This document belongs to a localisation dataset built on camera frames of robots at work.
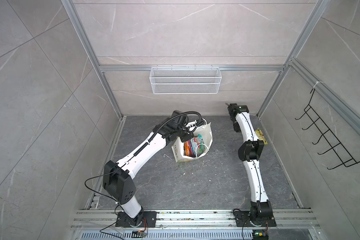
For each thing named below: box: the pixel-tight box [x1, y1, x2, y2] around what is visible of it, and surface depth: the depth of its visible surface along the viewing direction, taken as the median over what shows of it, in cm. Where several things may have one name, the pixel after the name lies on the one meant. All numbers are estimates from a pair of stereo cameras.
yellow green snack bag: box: [255, 127, 268, 145], surface depth 103 cm
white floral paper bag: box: [171, 122, 213, 163], surface depth 82 cm
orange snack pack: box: [184, 141, 190, 156], surface depth 87 cm
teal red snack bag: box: [190, 134, 205, 157], surface depth 89 cm
